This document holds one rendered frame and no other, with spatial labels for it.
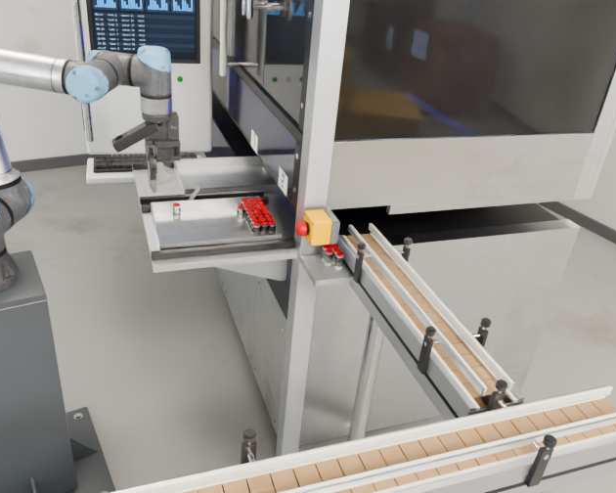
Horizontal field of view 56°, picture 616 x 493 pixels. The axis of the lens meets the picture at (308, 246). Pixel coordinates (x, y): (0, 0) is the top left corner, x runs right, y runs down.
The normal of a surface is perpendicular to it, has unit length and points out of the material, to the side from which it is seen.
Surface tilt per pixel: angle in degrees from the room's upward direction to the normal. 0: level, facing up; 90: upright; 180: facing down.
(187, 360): 0
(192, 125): 90
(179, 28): 90
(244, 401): 0
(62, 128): 90
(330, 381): 90
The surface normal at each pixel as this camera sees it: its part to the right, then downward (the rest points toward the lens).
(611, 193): -0.86, 0.18
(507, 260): 0.33, 0.49
